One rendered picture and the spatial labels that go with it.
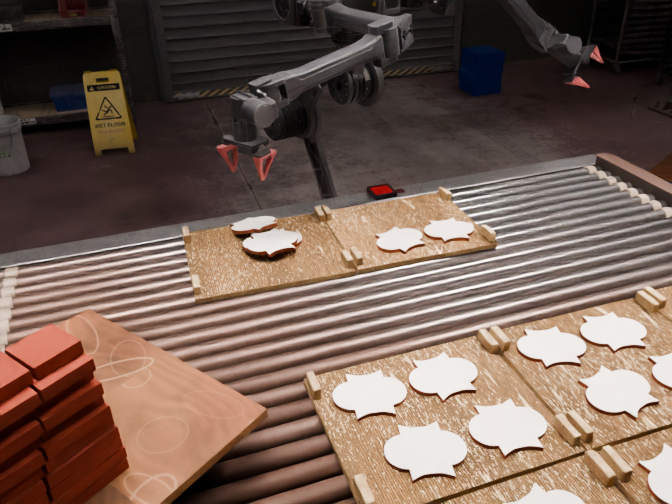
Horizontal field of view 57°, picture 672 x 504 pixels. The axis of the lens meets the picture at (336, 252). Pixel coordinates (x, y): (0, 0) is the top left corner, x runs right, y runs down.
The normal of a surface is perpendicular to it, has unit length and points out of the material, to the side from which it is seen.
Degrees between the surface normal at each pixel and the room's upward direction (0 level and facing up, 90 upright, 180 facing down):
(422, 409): 0
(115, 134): 78
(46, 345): 0
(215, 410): 0
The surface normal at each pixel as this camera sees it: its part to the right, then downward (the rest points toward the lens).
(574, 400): -0.02, -0.86
